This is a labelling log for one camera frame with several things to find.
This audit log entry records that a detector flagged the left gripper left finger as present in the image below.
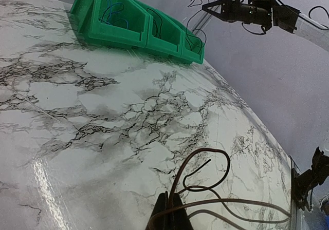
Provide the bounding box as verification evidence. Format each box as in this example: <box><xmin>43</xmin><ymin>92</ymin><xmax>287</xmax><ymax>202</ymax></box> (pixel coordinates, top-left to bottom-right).
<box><xmin>145</xmin><ymin>191</ymin><xmax>170</xmax><ymax>230</ymax></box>

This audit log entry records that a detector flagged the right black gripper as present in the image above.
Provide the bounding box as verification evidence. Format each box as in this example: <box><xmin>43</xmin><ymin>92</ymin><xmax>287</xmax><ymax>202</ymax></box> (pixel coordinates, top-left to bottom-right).
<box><xmin>202</xmin><ymin>0</ymin><xmax>243</xmax><ymax>22</ymax></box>

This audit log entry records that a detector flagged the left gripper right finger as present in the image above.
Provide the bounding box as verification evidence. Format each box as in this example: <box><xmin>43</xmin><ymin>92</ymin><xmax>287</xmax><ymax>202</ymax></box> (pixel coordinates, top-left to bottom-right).
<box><xmin>169</xmin><ymin>208</ymin><xmax>193</xmax><ymax>230</ymax></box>

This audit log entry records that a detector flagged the light blue cable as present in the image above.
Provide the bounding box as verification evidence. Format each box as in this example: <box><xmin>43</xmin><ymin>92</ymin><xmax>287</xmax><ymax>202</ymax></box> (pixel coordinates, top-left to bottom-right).
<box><xmin>99</xmin><ymin>0</ymin><xmax>129</xmax><ymax>28</ymax></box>

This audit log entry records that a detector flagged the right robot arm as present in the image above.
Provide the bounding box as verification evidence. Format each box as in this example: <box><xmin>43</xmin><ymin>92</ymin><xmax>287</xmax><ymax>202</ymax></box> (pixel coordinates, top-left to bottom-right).
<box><xmin>202</xmin><ymin>0</ymin><xmax>328</xmax><ymax>51</ymax></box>

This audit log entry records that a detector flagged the right green storage bin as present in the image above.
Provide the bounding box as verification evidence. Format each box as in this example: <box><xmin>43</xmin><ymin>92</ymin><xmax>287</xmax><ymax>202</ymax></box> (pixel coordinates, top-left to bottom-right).
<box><xmin>167</xmin><ymin>15</ymin><xmax>205</xmax><ymax>64</ymax></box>

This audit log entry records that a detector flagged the green storage bin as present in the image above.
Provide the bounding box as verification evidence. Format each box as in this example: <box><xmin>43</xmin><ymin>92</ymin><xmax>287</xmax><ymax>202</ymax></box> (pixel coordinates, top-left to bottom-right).
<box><xmin>69</xmin><ymin>0</ymin><xmax>151</xmax><ymax>50</ymax></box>
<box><xmin>167</xmin><ymin>15</ymin><xmax>205</xmax><ymax>64</ymax></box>
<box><xmin>118</xmin><ymin>0</ymin><xmax>182</xmax><ymax>57</ymax></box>

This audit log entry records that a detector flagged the middle green storage bin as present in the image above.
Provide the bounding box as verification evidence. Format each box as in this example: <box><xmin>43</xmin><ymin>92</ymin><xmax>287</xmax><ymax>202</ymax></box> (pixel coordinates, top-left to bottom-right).
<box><xmin>118</xmin><ymin>0</ymin><xmax>182</xmax><ymax>57</ymax></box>

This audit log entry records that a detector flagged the left green storage bin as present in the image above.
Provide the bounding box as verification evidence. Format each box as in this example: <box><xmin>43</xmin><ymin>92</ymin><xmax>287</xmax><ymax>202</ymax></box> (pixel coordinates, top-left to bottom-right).
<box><xmin>69</xmin><ymin>0</ymin><xmax>151</xmax><ymax>50</ymax></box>

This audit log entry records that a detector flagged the right aluminium frame post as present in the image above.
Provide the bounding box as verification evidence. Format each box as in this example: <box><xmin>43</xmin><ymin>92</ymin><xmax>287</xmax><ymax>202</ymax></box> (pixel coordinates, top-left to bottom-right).
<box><xmin>192</xmin><ymin>0</ymin><xmax>219</xmax><ymax>35</ymax></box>

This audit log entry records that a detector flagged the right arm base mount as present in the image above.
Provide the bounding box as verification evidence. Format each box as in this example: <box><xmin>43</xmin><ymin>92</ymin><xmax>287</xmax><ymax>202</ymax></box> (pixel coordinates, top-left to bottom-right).
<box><xmin>291</xmin><ymin>147</ymin><xmax>328</xmax><ymax>211</ymax></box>

